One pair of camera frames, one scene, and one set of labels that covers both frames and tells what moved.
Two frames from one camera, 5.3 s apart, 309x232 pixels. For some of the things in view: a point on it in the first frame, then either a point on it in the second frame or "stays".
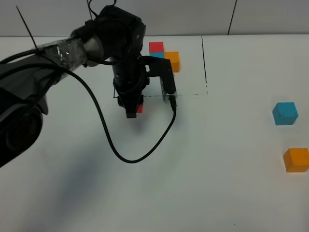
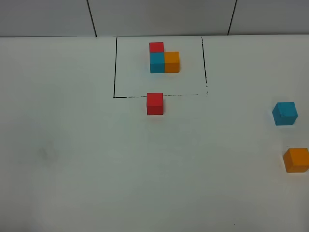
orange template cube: [174, 56] stays
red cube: [140, 108] → [154, 103]
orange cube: [296, 160] stays
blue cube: [285, 113] stays
